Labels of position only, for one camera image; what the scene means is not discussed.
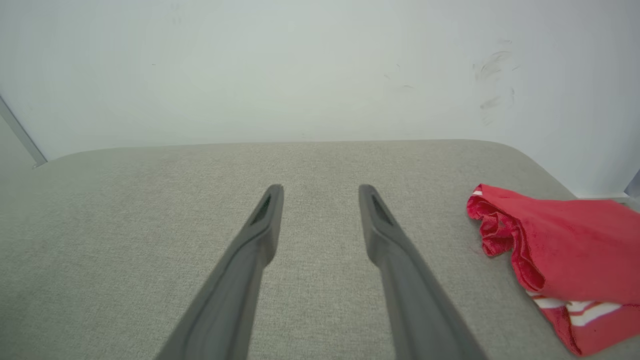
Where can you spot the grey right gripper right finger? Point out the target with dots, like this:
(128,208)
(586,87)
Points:
(415,290)

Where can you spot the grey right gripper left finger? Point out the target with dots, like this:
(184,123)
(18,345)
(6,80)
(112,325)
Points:
(235,285)

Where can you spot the red white striped garment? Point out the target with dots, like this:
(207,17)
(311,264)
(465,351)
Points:
(575,250)

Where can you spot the grey metal wall strip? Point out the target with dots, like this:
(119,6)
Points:
(22,135)

